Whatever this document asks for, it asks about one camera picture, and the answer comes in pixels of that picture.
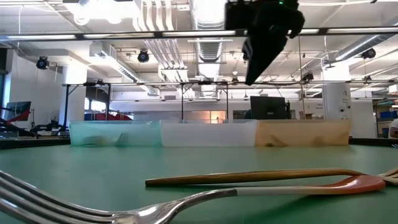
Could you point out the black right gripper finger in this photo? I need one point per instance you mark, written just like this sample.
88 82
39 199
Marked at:
264 56

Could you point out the black computer monitor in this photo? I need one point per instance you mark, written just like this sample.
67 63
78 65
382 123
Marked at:
269 109

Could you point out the orange plastic bin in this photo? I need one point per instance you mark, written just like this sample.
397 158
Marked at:
301 130

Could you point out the white column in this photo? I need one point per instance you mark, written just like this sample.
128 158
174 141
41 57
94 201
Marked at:
337 99

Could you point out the clear plastic bin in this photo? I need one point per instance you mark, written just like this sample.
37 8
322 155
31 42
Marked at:
208 133

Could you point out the shelf with blue bins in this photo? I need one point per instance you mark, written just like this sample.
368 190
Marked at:
387 115

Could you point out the person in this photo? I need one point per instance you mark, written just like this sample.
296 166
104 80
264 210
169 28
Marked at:
394 129

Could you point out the teal plastic bin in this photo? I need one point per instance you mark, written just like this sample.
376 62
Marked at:
93 127

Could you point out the green table mat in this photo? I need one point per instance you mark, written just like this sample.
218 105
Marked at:
93 168

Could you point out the dark computer monitor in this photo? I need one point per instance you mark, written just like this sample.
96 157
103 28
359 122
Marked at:
18 109

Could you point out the black overhead frame bar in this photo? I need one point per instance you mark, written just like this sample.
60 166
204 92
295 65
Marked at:
323 31

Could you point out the silver ventilation duct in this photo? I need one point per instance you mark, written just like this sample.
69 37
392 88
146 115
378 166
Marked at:
208 46
357 48

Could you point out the black metal rack frame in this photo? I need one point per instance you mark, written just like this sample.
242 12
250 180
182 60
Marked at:
66 105

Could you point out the black aluminium table frame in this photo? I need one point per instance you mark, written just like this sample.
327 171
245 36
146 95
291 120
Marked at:
31 143

